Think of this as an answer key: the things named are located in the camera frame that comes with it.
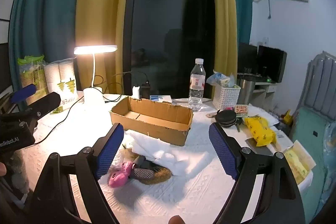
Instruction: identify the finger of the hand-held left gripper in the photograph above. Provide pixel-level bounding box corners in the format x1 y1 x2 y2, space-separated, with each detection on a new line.
25 92 61 119
10 84 37 104

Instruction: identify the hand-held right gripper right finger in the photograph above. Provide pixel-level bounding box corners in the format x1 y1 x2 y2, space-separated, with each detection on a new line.
209 122 309 224

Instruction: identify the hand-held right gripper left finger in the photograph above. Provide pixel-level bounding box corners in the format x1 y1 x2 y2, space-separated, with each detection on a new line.
29 123 125 224

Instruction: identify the pink plush toy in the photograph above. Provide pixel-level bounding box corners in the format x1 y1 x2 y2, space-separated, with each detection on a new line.
108 161 135 188

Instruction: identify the grey dotted sock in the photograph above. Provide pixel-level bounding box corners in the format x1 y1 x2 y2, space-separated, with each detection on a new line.
131 168 156 183

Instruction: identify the brown cardboard box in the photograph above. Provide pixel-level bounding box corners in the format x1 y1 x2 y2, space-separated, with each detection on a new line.
110 96 194 146

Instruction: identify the white cloth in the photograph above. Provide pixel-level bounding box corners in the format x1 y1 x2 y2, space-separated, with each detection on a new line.
126 130 214 177

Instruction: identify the brown plush slipper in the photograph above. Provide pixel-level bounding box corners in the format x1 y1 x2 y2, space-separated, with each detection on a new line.
128 153 172 184

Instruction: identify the green pack of paper cups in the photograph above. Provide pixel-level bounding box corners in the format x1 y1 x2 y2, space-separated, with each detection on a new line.
17 55 48 106

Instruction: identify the bag of white paper cups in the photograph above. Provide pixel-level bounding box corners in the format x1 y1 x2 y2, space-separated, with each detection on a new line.
43 60 78 113

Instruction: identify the black round case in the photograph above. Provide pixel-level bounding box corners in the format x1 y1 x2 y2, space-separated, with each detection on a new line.
217 109 238 129

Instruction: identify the yellow snack packet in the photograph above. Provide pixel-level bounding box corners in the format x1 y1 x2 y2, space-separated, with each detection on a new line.
244 116 277 148

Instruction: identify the white desk lamp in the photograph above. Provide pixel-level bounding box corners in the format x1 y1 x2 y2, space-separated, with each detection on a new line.
73 45 118 109

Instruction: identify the pill blister pack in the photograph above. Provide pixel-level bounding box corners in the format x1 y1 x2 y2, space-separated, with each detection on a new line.
234 105 249 117

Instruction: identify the white woven plastic basket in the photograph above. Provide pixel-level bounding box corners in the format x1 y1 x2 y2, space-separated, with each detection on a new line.
212 81 241 111

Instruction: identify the stainless steel thermos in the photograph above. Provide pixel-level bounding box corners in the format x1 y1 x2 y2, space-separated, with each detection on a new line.
238 79 256 106

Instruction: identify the clear plastic water bottle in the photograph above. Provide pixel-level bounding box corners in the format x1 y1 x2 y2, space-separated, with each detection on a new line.
189 58 206 112

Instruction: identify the black power adapter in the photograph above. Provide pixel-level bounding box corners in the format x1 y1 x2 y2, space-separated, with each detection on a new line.
141 80 152 100

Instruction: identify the white box with blue label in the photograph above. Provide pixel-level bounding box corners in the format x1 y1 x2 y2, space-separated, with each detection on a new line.
150 95 173 104

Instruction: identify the white textured tablecloth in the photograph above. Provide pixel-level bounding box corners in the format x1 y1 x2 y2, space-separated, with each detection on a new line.
18 94 314 224

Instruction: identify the white side cabinet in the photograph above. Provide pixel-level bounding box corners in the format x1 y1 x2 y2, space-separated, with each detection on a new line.
238 73 279 110

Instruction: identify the small yellow bag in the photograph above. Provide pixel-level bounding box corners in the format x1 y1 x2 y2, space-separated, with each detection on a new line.
282 109 294 125

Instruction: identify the yellow tissue pack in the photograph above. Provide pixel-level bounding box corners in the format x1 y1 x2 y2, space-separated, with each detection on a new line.
282 140 317 188

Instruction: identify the blue plastic bag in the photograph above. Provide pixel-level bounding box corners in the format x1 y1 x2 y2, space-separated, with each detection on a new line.
206 72 237 88

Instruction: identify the teal bed sheet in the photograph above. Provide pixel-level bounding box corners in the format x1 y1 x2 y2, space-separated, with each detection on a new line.
290 106 336 215

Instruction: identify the black speaker box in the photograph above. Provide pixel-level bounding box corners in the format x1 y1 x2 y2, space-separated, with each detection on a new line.
238 42 258 73

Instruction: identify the black monitor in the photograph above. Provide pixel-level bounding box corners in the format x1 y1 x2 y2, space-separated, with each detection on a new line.
257 45 287 83

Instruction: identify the yellow curtain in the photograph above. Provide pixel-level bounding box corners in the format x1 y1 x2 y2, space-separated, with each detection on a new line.
209 0 239 100
75 0 135 95

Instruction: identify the grey padded headboard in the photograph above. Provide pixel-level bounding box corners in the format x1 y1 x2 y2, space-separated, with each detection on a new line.
296 50 336 121

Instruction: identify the dark glass door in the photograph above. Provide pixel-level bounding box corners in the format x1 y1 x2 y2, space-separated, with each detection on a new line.
123 0 219 99

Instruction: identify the black lamp cable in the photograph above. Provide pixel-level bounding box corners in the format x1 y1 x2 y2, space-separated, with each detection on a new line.
34 99 86 145

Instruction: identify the black charger cable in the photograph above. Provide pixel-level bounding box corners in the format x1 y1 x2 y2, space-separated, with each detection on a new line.
93 71 148 104

